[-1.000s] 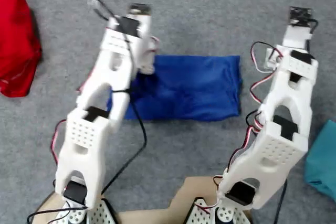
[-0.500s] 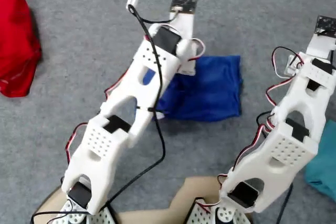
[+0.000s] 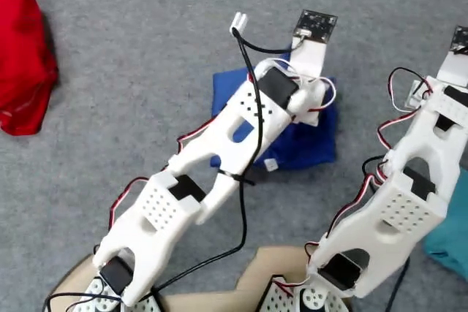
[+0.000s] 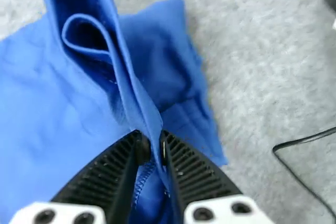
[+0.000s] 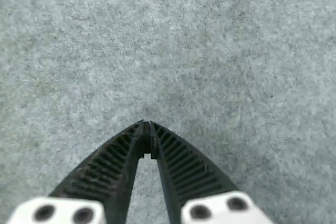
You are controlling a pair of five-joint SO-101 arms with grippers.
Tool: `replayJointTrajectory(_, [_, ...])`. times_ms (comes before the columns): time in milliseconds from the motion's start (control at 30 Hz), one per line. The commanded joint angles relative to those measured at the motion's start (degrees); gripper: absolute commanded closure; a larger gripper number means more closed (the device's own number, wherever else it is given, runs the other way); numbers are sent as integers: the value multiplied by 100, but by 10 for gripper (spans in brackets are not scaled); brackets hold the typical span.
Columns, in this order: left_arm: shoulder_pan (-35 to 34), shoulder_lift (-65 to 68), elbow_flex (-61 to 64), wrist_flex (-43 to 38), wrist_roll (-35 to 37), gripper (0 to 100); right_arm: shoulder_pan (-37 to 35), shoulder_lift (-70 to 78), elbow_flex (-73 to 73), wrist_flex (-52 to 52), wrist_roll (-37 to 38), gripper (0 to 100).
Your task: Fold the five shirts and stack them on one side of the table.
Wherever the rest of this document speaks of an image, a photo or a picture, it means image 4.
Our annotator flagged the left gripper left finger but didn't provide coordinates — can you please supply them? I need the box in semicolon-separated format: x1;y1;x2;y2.
8;129;151;224

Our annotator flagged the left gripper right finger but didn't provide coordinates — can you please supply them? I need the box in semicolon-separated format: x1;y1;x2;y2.
159;130;269;224

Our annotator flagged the blue shirt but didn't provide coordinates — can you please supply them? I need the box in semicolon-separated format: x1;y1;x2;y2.
0;0;228;224

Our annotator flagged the black cable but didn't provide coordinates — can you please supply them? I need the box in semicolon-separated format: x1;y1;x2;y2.
272;126;336;218

